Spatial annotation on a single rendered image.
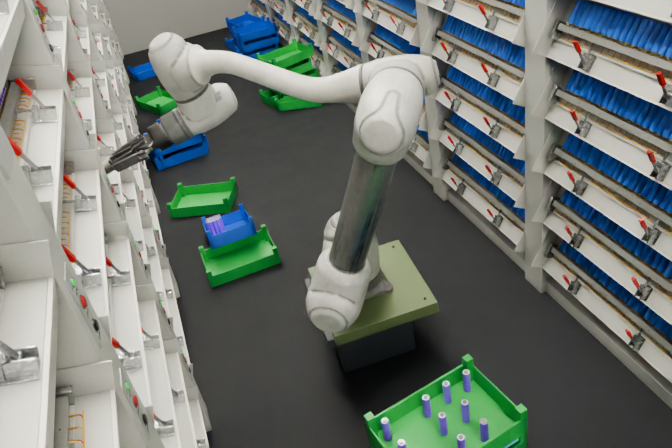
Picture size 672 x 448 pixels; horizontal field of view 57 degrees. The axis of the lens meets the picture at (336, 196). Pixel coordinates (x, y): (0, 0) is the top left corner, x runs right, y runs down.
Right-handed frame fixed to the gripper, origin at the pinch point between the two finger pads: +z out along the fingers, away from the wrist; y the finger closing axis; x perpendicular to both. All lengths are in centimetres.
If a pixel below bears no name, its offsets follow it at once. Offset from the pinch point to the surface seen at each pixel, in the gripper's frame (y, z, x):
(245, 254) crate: 57, -12, -89
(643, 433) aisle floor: -84, -89, -108
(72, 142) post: -25.3, -5.0, 19.3
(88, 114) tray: 10.6, -4.4, 11.6
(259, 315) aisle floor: 17, -8, -88
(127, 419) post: -95, -4, 5
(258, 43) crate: 295, -82, -95
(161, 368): -52, 5, -27
